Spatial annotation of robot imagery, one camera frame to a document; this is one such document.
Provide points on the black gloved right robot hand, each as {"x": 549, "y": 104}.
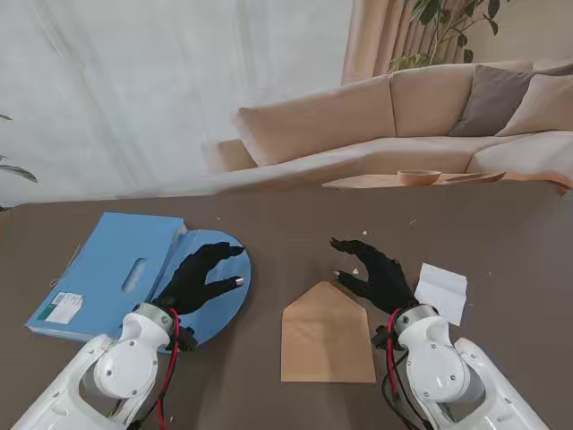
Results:
{"x": 385, "y": 282}

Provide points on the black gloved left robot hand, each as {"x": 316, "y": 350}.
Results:
{"x": 192, "y": 282}

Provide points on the white lined letter paper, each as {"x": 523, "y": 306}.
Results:
{"x": 441, "y": 291}

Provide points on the brown paper envelope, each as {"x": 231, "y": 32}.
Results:
{"x": 327, "y": 340}

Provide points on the blue file folder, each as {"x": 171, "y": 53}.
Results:
{"x": 116, "y": 251}

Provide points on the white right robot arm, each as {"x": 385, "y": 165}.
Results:
{"x": 430, "y": 367}

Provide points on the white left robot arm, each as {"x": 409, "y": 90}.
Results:
{"x": 125, "y": 363}

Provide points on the wooden coffee table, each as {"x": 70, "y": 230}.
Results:
{"x": 367, "y": 181}

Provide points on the wooden bowl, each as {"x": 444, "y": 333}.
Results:
{"x": 418, "y": 178}

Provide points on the flat wooden tray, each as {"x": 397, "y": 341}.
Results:
{"x": 474, "y": 177}

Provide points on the beige sofa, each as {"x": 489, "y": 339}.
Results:
{"x": 313, "y": 125}

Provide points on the white sheer curtain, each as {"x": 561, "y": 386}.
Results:
{"x": 179, "y": 89}

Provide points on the dark green plant leaves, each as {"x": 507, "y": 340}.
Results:
{"x": 20, "y": 172}

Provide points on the grey-brown sofa cushion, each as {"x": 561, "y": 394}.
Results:
{"x": 492, "y": 98}

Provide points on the beige sofa cushion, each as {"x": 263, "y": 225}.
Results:
{"x": 541, "y": 103}

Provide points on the beige pleated curtain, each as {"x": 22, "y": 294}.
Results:
{"x": 371, "y": 36}

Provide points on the tall green leafy plant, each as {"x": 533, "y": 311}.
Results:
{"x": 427, "y": 11}

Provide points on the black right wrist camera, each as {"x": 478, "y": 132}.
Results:
{"x": 380, "y": 336}

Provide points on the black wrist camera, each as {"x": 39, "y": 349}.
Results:
{"x": 183, "y": 342}
{"x": 380, "y": 336}

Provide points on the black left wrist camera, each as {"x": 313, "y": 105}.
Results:
{"x": 183, "y": 342}

